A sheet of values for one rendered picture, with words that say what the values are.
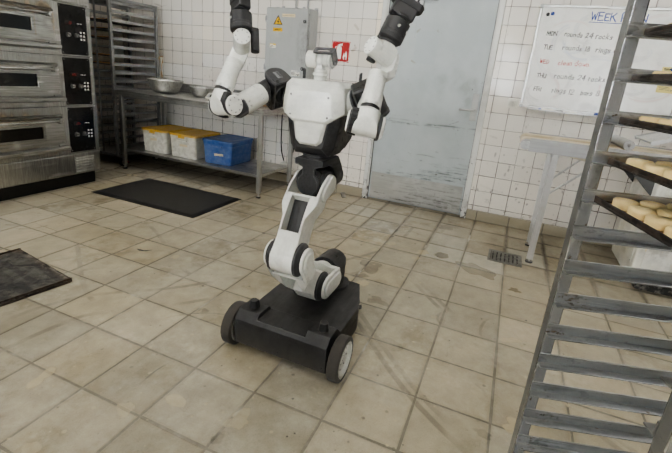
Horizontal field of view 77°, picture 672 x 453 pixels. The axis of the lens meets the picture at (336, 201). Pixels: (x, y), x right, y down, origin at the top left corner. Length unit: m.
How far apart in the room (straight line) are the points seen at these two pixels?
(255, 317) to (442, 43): 3.17
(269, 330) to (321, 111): 0.96
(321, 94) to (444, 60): 2.73
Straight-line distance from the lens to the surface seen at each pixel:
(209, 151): 4.69
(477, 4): 4.33
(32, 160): 4.50
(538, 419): 1.42
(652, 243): 1.25
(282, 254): 1.72
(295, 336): 1.90
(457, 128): 4.30
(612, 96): 1.12
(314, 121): 1.71
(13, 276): 3.01
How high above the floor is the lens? 1.27
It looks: 17 degrees down
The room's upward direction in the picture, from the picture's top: 5 degrees clockwise
